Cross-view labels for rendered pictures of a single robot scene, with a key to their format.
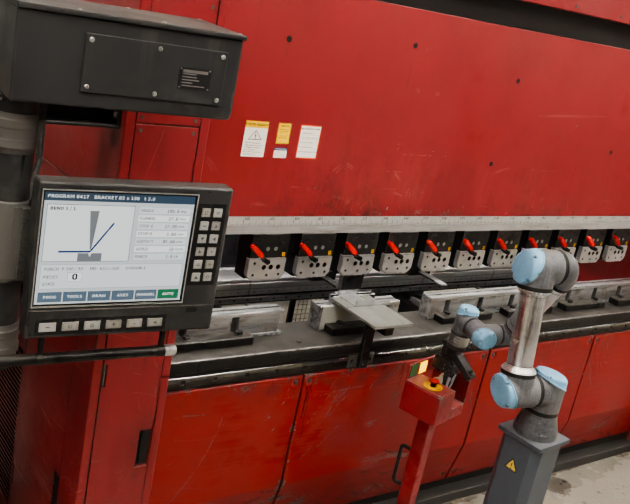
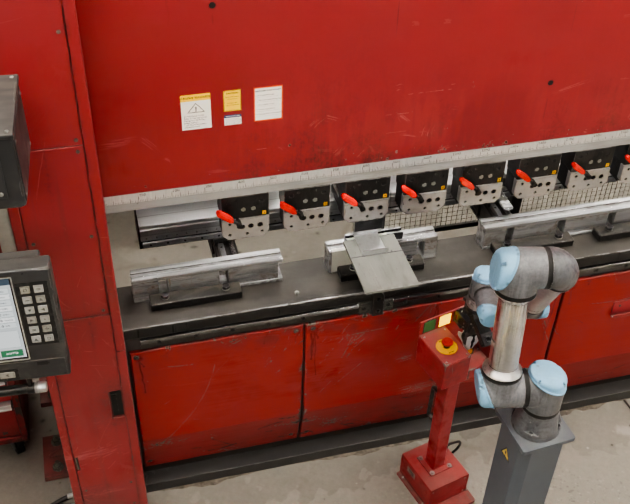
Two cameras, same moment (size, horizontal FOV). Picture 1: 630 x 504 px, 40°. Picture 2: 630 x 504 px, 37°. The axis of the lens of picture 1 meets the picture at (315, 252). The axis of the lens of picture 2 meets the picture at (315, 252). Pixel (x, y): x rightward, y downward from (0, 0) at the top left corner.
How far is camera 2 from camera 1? 1.52 m
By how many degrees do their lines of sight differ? 30
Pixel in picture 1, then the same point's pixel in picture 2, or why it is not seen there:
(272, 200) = (236, 165)
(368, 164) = (358, 112)
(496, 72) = not seen: outside the picture
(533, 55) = not seen: outside the picture
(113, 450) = (85, 407)
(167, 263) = (1, 331)
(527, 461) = (516, 456)
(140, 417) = (104, 382)
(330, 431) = (352, 368)
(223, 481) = (232, 412)
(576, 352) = not seen: outside the picture
